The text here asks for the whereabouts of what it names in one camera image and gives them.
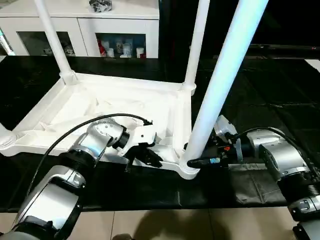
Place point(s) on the white plastic table top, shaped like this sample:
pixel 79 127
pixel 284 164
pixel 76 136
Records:
pixel 100 105

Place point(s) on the white plastic table leg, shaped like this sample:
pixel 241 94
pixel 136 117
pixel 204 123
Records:
pixel 5 137
pixel 196 40
pixel 55 40
pixel 225 70

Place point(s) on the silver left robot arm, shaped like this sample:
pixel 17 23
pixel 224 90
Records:
pixel 75 170

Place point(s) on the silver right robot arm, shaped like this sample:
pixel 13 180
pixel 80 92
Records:
pixel 285 160

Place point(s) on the black work mat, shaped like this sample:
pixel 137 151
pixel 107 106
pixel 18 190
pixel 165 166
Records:
pixel 150 192

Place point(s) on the dark rounded object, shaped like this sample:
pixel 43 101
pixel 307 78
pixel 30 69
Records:
pixel 122 237

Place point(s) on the small red bottle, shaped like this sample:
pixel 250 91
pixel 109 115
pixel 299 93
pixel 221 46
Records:
pixel 102 48

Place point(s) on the long black bar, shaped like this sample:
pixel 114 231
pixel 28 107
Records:
pixel 285 47

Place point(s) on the white glass-door cabinet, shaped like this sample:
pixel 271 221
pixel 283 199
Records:
pixel 110 27

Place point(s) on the flat white board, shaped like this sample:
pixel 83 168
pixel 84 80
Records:
pixel 316 64

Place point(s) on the dark object on cabinet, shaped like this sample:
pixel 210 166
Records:
pixel 101 5

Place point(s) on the pale blue plastic sheet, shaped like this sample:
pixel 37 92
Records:
pixel 6 42

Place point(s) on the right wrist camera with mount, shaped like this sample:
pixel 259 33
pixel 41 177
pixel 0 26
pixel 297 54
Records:
pixel 225 127

